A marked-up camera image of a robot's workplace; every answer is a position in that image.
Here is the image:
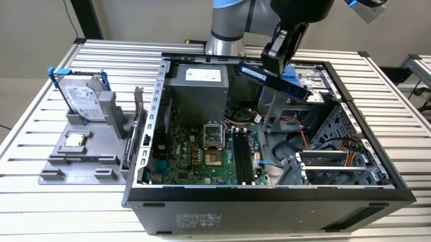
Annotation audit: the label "blue plastic drive latch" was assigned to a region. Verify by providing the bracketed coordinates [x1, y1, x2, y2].
[281, 65, 302, 88]

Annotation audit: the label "silver CPU chip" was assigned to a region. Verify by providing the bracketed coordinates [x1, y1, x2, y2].
[63, 134, 88, 148]

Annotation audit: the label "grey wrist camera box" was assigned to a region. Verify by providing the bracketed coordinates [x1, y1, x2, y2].
[343, 0, 387, 25]

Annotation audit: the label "black frame post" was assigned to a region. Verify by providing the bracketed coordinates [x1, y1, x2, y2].
[68, 0, 104, 40]

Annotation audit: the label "grey power supply box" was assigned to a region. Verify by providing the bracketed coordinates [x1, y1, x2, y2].
[167, 63, 229, 129]

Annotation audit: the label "grey parts rack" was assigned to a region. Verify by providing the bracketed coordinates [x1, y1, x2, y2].
[36, 91, 135, 187]

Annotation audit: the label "graphics card with metal bracket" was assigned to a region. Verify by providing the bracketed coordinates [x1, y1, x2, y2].
[121, 87, 149, 172]

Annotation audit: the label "black case fan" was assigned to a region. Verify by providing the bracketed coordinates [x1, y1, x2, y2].
[153, 99, 173, 152]

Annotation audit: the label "black open PC case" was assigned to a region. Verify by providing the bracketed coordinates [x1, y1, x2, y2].
[120, 51, 418, 236]

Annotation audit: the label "grey disk bay cage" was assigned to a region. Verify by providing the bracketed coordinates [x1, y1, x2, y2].
[277, 148, 388, 186]

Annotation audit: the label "black RAM slot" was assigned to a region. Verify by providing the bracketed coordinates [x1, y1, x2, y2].
[241, 128, 252, 185]
[245, 128, 256, 185]
[233, 128, 244, 185]
[237, 128, 248, 185]

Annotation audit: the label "neighbouring metal slat table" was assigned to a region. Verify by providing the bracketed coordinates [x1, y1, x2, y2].
[380, 53, 431, 114]

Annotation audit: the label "grey metal drive cage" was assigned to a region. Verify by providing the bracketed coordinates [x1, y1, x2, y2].
[257, 63, 340, 132]

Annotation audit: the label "green motherboard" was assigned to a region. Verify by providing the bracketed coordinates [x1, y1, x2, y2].
[149, 127, 269, 185]

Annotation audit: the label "hard disk in blue carrier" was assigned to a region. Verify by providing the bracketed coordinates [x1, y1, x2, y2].
[45, 67, 112, 126]

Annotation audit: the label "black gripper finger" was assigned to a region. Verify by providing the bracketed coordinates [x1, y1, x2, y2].
[283, 22, 311, 66]
[260, 29, 289, 78]

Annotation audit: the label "dark blue RAM stick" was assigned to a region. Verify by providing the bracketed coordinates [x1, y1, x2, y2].
[235, 62, 314, 103]

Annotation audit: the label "orange red power wires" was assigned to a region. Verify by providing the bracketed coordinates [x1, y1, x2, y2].
[281, 112, 310, 152]

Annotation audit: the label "metal socket cover frame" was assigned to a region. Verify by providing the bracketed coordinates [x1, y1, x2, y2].
[203, 123, 225, 149]

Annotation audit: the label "CPU socket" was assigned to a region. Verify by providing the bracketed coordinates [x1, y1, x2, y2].
[204, 149, 225, 167]

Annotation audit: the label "orange yellow power wires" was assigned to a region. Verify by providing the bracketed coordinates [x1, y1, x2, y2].
[336, 135, 363, 168]

